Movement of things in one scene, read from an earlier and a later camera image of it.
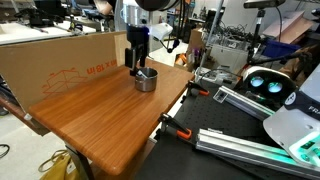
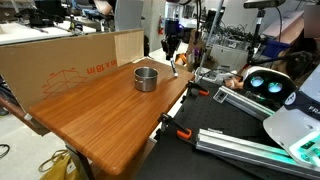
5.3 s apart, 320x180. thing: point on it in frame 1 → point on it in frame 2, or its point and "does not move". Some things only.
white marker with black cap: [140, 73] → [174, 68]
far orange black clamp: [201, 90] does not move
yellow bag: [56, 168] does not move
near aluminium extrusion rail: [235, 146] does not move
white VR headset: [266, 87] does not move
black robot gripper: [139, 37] → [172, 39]
